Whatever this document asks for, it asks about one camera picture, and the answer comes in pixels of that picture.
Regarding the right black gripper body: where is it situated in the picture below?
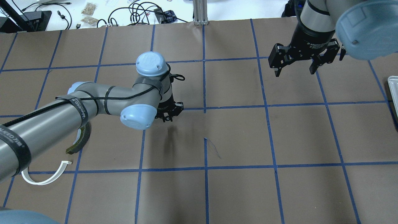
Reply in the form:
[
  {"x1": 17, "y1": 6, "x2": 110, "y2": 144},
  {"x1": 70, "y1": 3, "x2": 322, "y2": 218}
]
[{"x1": 289, "y1": 24, "x2": 335, "y2": 60}]

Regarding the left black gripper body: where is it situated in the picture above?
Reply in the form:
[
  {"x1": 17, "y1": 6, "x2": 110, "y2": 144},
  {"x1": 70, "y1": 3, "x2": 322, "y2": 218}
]
[{"x1": 155, "y1": 100, "x2": 175, "y2": 122}]

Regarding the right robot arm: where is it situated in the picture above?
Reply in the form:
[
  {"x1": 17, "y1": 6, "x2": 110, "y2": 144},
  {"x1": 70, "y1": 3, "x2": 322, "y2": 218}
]
[{"x1": 268, "y1": 0, "x2": 398, "y2": 77}]

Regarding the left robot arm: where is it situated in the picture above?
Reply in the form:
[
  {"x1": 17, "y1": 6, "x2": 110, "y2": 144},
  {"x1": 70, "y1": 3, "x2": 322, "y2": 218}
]
[{"x1": 1, "y1": 51, "x2": 185, "y2": 182}]

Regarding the ribbed aluminium tray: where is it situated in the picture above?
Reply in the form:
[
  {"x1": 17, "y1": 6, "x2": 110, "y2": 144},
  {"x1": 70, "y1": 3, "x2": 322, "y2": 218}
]
[{"x1": 387, "y1": 76, "x2": 398, "y2": 116}]

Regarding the green brake shoe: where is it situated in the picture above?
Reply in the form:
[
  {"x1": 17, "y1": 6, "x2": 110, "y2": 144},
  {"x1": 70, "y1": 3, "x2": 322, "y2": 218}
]
[{"x1": 66, "y1": 122, "x2": 91, "y2": 155}]

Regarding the aluminium frame post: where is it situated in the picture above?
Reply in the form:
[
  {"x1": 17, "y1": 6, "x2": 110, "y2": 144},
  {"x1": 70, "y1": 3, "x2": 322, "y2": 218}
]
[{"x1": 192, "y1": 0, "x2": 209, "y2": 26}]

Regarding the white curved plastic bracket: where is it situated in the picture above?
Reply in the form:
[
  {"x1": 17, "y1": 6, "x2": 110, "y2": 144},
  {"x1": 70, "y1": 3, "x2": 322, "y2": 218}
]
[{"x1": 21, "y1": 160, "x2": 72, "y2": 186}]

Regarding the black camera stand base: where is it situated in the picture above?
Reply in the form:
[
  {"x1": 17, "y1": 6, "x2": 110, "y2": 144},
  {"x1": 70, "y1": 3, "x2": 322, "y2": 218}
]
[{"x1": 0, "y1": 11, "x2": 52, "y2": 34}]

